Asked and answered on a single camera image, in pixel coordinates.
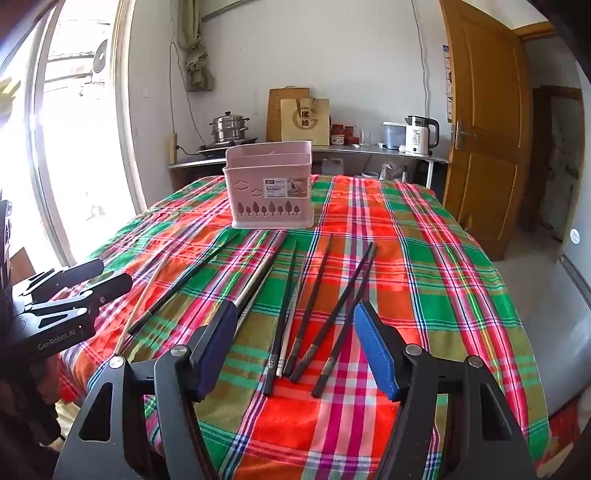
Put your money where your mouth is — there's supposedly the metal kitchen shelf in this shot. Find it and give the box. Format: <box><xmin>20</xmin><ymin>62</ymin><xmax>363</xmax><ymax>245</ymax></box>
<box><xmin>309</xmin><ymin>144</ymin><xmax>450</xmax><ymax>190</ymax></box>

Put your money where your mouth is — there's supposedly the wooden door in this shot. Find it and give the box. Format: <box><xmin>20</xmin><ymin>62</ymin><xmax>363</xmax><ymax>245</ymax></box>
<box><xmin>438</xmin><ymin>0</ymin><xmax>534</xmax><ymax>261</ymax></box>

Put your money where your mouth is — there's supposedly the tan paper bag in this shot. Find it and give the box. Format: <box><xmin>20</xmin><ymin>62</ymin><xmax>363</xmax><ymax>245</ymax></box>
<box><xmin>280</xmin><ymin>98</ymin><xmax>331</xmax><ymax>145</ymax></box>

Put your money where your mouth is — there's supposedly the steel shelf stand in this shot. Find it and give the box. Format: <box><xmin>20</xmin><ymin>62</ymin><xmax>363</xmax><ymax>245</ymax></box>
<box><xmin>167</xmin><ymin>154</ymin><xmax>229</xmax><ymax>192</ymax></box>

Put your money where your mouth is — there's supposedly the steel steamer pot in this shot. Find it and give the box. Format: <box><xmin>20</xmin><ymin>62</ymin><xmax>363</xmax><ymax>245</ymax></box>
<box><xmin>209</xmin><ymin>111</ymin><xmax>251</xmax><ymax>144</ymax></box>

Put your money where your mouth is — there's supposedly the clear plastic container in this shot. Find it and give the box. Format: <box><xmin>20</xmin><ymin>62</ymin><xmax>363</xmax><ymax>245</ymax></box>
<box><xmin>382</xmin><ymin>121</ymin><xmax>408</xmax><ymax>151</ymax></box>

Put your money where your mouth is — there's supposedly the outdoor air conditioner unit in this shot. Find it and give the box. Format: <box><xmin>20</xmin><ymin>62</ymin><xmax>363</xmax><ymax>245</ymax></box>
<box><xmin>46</xmin><ymin>37</ymin><xmax>110</xmax><ymax>86</ymax></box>

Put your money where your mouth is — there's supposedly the white window frame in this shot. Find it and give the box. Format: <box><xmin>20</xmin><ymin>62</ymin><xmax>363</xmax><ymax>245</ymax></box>
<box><xmin>28</xmin><ymin>0</ymin><xmax>149</xmax><ymax>268</ymax></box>

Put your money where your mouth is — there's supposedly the black induction cooker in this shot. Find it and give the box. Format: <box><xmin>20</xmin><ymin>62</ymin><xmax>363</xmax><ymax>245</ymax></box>
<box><xmin>196</xmin><ymin>137</ymin><xmax>258</xmax><ymax>155</ymax></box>

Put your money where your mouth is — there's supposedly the giraffe wall poster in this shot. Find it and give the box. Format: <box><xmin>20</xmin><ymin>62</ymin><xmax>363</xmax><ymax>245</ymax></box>
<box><xmin>442</xmin><ymin>44</ymin><xmax>453</xmax><ymax>123</ymax></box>

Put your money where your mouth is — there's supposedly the black power cable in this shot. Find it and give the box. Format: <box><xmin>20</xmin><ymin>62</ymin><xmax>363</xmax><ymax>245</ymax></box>
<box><xmin>169</xmin><ymin>39</ymin><xmax>205</xmax><ymax>157</ymax></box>

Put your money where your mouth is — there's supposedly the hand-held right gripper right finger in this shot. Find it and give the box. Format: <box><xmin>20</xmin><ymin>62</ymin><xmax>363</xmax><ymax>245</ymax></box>
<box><xmin>353</xmin><ymin>301</ymin><xmax>539</xmax><ymax>480</ymax></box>

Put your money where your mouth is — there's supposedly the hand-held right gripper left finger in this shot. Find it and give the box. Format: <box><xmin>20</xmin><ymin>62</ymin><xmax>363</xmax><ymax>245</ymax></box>
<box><xmin>54</xmin><ymin>300</ymin><xmax>238</xmax><ymax>480</ymax></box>

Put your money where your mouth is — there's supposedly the black chopstick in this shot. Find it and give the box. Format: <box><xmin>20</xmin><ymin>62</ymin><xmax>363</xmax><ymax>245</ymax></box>
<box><xmin>290</xmin><ymin>241</ymin><xmax>375</xmax><ymax>383</ymax></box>
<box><xmin>311</xmin><ymin>244</ymin><xmax>378</xmax><ymax>398</ymax></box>
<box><xmin>281</xmin><ymin>233</ymin><xmax>334</xmax><ymax>378</ymax></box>
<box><xmin>262</xmin><ymin>239</ymin><xmax>299</xmax><ymax>398</ymax></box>
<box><xmin>127</xmin><ymin>233</ymin><xmax>241</xmax><ymax>335</ymax></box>

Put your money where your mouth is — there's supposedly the pink plastic utensil basket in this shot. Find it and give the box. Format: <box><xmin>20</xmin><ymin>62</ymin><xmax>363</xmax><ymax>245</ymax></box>
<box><xmin>222</xmin><ymin>141</ymin><xmax>315</xmax><ymax>230</ymax></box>

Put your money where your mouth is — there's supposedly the person's left forearm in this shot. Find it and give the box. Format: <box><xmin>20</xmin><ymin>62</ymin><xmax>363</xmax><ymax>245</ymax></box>
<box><xmin>0</xmin><ymin>364</ymin><xmax>63</xmax><ymax>480</ymax></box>

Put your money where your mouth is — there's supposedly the white wall cable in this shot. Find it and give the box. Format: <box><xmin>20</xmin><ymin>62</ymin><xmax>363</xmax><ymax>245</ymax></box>
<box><xmin>410</xmin><ymin>0</ymin><xmax>433</xmax><ymax>121</ymax></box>

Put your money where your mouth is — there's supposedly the plaid tablecloth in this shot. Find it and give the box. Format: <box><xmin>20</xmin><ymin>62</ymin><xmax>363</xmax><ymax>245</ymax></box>
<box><xmin>58</xmin><ymin>174</ymin><xmax>550</xmax><ymax>480</ymax></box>

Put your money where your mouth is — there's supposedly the white electric kettle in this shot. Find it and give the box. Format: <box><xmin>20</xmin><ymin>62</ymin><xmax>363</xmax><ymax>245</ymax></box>
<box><xmin>399</xmin><ymin>115</ymin><xmax>440</xmax><ymax>155</ymax></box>

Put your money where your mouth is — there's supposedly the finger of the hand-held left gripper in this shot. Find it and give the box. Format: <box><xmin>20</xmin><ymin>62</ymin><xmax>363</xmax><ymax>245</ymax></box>
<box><xmin>13</xmin><ymin>258</ymin><xmax>105</xmax><ymax>300</ymax></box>
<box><xmin>16</xmin><ymin>273</ymin><xmax>133</xmax><ymax>330</ymax></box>

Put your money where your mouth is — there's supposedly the wooden cutting board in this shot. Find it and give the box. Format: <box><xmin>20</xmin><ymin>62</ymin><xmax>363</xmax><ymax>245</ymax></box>
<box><xmin>267</xmin><ymin>88</ymin><xmax>311</xmax><ymax>141</ymax></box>

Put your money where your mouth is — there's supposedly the silver refrigerator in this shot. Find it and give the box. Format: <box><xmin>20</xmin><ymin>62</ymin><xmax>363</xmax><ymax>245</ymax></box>
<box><xmin>547</xmin><ymin>222</ymin><xmax>591</xmax><ymax>416</ymax></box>

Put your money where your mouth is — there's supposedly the tied beige curtain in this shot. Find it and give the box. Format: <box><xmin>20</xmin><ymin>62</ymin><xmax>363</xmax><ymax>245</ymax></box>
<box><xmin>178</xmin><ymin>0</ymin><xmax>217</xmax><ymax>92</ymax></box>

